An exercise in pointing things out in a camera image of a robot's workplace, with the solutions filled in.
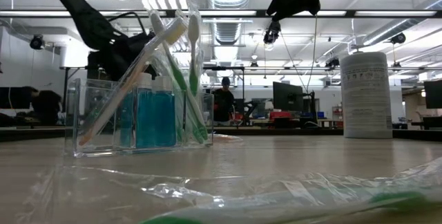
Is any clear acrylic organizer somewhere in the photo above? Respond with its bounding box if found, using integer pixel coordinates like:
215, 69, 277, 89
64, 77, 215, 158

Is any red storage bin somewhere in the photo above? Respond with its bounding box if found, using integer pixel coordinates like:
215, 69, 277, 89
269, 110, 294, 120

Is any black aluminium rig frame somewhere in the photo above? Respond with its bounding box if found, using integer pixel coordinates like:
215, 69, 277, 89
0, 8, 442, 19

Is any white wipes canister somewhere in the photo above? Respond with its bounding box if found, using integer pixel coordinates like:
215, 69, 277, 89
340, 51, 394, 139

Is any green toothbrush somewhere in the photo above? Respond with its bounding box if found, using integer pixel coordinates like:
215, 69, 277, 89
186, 9, 202, 97
172, 88, 210, 145
148, 9, 210, 142
137, 157, 442, 224

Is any person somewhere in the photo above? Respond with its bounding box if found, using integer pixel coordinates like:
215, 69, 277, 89
22, 85, 64, 127
212, 76, 236, 127

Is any black computer monitor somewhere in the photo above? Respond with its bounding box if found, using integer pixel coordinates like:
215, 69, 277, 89
423, 80, 442, 110
272, 81, 305, 113
0, 86, 33, 110

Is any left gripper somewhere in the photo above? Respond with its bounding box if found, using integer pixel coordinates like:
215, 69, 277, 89
88, 31, 159, 82

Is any black ceiling-mounted camera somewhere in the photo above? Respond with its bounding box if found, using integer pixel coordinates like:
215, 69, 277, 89
262, 19, 282, 45
390, 32, 407, 45
29, 34, 45, 50

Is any orange toothbrush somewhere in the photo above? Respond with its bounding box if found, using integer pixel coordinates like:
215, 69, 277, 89
78, 16, 187, 147
212, 133, 243, 143

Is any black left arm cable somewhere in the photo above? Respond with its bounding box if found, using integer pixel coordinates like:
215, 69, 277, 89
107, 10, 148, 40

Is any silver ventilation duct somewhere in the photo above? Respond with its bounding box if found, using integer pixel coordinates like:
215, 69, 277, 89
206, 0, 253, 45

